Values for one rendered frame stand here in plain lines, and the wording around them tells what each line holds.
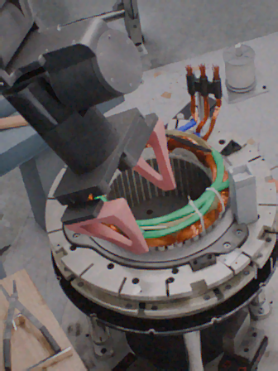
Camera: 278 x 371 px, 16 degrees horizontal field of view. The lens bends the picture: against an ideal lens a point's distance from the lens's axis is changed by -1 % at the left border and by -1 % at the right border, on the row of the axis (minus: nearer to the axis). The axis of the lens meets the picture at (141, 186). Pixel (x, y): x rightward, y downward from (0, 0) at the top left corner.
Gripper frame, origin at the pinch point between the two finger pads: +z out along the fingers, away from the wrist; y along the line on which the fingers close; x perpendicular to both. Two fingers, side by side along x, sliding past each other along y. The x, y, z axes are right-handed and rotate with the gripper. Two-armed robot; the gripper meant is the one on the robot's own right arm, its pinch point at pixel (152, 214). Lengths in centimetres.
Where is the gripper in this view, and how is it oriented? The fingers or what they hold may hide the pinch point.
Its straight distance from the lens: 100.1
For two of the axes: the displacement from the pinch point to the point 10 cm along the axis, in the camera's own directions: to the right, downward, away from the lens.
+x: -7.4, 2.0, 6.5
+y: 3.3, -7.3, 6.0
